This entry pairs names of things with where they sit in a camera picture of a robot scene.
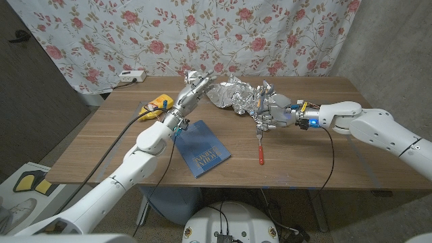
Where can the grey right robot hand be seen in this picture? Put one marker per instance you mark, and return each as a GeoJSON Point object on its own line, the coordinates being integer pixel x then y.
{"type": "Point", "coordinates": [280, 108]}

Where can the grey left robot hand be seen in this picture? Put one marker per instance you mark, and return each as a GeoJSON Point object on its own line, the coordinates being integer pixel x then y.
{"type": "Point", "coordinates": [187, 99]}

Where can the aluminum foil sheet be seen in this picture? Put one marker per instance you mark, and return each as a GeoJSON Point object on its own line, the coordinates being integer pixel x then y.
{"type": "Point", "coordinates": [236, 96]}

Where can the blue notebook with gold lettering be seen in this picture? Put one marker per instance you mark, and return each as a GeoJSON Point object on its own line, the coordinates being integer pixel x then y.
{"type": "Point", "coordinates": [202, 148]}

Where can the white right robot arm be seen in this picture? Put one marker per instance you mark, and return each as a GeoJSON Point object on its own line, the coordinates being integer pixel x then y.
{"type": "Point", "coordinates": [378, 128]}

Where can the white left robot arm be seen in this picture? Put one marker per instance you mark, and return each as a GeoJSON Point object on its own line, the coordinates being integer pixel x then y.
{"type": "Point", "coordinates": [101, 199]}

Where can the yellow mustard bottle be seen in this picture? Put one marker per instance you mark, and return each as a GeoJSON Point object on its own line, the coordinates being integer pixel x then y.
{"type": "Point", "coordinates": [157, 100]}

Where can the white power strip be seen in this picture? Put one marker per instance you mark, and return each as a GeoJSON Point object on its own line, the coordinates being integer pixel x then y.
{"type": "Point", "coordinates": [131, 76]}

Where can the floral backdrop cloth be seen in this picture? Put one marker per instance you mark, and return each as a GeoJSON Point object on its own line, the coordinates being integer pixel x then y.
{"type": "Point", "coordinates": [168, 33]}

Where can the blue-grey stool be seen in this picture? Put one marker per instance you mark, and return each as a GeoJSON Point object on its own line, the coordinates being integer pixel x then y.
{"type": "Point", "coordinates": [175, 206]}

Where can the grey table leg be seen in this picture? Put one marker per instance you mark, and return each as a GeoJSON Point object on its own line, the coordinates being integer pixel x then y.
{"type": "Point", "coordinates": [317, 211]}

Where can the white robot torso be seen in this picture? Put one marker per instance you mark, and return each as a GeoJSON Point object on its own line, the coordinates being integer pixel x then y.
{"type": "Point", "coordinates": [229, 219]}

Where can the black device on floor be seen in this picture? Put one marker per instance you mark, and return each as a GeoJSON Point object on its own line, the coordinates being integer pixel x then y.
{"type": "Point", "coordinates": [297, 236]}

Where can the white floor board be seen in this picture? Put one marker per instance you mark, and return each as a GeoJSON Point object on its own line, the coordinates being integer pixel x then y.
{"type": "Point", "coordinates": [10, 192]}

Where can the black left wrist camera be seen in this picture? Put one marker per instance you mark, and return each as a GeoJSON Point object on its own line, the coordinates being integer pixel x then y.
{"type": "Point", "coordinates": [184, 125]}

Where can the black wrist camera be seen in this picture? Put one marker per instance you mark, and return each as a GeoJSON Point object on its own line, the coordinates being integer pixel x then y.
{"type": "Point", "coordinates": [184, 125]}
{"type": "Point", "coordinates": [303, 125]}

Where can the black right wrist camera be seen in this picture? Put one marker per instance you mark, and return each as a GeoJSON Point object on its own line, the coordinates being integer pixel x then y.
{"type": "Point", "coordinates": [303, 125]}

